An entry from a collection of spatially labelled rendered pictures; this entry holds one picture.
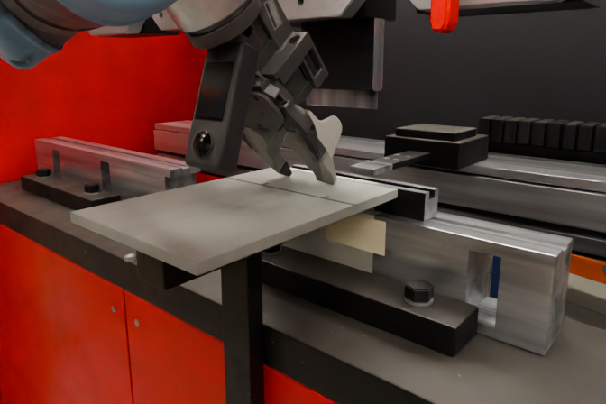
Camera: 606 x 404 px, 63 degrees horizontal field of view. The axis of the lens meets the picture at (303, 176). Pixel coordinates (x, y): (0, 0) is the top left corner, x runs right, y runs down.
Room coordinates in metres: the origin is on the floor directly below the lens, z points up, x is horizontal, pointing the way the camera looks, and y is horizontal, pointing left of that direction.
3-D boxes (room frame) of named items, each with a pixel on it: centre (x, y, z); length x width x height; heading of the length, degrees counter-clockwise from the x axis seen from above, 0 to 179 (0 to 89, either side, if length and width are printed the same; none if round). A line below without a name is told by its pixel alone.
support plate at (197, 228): (0.46, 0.05, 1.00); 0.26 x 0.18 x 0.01; 140
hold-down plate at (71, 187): (0.92, 0.45, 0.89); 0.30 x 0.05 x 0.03; 50
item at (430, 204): (0.56, -0.06, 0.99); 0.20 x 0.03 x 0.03; 50
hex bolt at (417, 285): (0.44, -0.11, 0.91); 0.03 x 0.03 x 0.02
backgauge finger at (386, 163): (0.69, -0.16, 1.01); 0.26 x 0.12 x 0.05; 140
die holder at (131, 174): (0.93, 0.38, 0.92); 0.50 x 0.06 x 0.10; 50
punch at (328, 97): (0.58, -0.04, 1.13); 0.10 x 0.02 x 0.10; 50
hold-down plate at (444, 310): (0.51, -0.04, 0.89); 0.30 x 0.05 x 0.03; 50
